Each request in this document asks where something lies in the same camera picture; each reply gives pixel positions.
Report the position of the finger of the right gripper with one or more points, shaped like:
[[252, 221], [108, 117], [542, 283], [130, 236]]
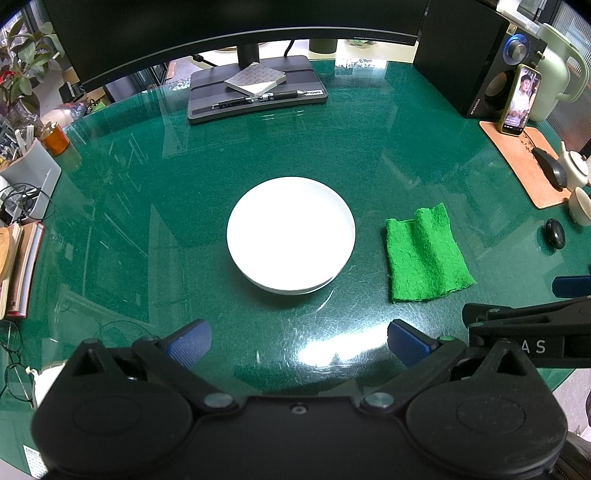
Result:
[[572, 286]]

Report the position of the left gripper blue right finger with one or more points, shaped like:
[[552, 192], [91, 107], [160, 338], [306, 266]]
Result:
[[409, 344]]

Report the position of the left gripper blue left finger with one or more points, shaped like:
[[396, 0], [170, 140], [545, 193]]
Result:
[[189, 344]]

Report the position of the green cleaning cloth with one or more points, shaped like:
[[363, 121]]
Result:
[[425, 260]]

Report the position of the small black round object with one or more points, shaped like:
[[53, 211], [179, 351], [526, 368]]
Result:
[[554, 234]]

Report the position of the white teacup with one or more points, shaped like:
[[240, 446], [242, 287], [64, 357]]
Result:
[[579, 205]]

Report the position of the black computer mouse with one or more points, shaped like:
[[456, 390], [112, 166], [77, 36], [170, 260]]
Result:
[[552, 169]]

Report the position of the white teapot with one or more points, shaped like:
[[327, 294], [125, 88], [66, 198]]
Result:
[[576, 168]]

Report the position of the tan leather mouse mat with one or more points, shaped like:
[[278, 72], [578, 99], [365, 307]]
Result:
[[517, 153]]

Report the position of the eyeglasses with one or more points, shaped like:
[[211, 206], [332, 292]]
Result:
[[18, 382]]

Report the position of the smartphone with lit screen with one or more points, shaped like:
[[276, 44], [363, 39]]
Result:
[[520, 102]]

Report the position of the stack of books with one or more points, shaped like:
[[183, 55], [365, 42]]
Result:
[[20, 246]]

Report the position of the pale green kettle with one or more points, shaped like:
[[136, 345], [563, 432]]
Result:
[[555, 74]]

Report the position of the grey desk organiser box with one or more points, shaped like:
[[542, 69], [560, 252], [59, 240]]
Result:
[[38, 169]]

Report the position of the orange cup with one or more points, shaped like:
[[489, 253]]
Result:
[[54, 139]]

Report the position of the grey monitor stand base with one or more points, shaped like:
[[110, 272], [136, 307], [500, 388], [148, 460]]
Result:
[[213, 95]]

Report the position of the black speaker with blue knob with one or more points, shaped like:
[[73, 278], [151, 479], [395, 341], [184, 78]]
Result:
[[470, 53]]

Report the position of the black pen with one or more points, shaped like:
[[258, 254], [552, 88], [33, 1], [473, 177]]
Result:
[[257, 99]]

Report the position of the grey notepad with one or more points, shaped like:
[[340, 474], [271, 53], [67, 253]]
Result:
[[256, 80]]

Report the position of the black curved monitor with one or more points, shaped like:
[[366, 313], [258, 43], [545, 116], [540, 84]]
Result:
[[106, 40]]

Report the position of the potted plant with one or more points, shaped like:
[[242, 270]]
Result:
[[26, 58]]

